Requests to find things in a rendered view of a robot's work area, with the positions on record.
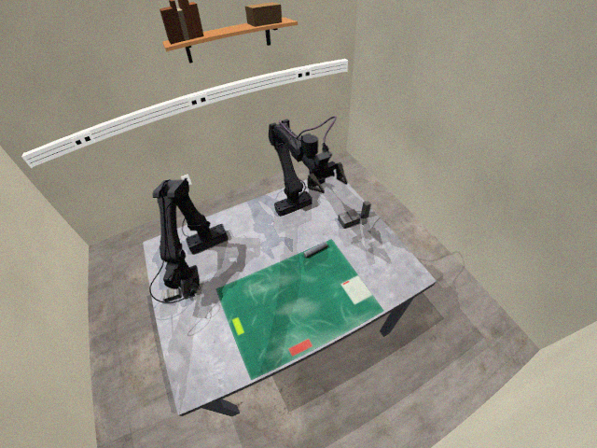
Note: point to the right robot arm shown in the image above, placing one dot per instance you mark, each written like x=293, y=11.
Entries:
x=169, y=236

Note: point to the grey metal cylinder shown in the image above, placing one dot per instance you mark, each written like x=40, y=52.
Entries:
x=315, y=249

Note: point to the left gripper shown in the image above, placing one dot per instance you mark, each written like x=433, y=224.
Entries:
x=323, y=174

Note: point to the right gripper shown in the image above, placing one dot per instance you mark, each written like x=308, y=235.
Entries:
x=190, y=276

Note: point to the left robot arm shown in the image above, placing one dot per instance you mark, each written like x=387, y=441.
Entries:
x=302, y=149

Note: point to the green flat mat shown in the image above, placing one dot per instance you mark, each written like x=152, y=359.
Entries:
x=294, y=306

